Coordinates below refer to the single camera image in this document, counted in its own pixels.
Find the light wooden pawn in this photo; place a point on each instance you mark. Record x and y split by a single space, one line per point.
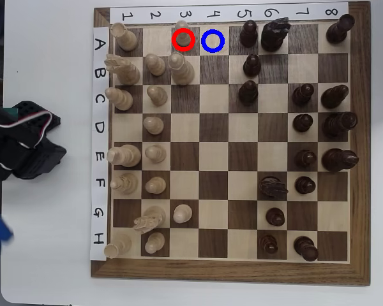
154 243
182 213
155 185
157 95
182 38
154 153
154 65
153 125

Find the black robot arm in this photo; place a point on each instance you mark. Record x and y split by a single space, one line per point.
35 159

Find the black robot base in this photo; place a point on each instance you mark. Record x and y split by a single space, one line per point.
28 110

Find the light wooden rook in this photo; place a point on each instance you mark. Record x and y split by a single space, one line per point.
118 247
126 38

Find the white paper strip with letters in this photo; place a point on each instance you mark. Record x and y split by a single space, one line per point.
99 143

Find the light wooden bishop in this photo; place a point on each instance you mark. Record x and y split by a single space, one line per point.
121 99
126 183

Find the light wooden king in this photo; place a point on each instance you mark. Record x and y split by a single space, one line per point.
126 155

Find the light wooden knight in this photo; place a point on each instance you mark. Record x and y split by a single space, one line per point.
126 71
151 218

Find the wooden chessboard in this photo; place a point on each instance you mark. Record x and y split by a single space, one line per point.
210 271

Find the black pawn at H6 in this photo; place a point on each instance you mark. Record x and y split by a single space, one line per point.
268 244

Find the dark wooden knight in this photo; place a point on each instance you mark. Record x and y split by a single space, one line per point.
273 36
271 188

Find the dark wooden pawn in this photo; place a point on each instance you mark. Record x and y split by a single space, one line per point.
248 93
275 217
302 123
304 185
249 35
251 65
302 94
305 158

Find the white paper strip with numbers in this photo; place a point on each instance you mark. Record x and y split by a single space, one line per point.
198 14

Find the dark wooden rook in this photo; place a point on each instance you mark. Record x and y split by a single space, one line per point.
338 30
305 249

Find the dark wooden king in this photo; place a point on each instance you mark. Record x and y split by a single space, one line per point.
338 160

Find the dark wooden queen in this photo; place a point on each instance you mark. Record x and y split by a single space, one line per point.
338 124

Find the dark wooden bishop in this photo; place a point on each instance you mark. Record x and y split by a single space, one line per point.
334 96

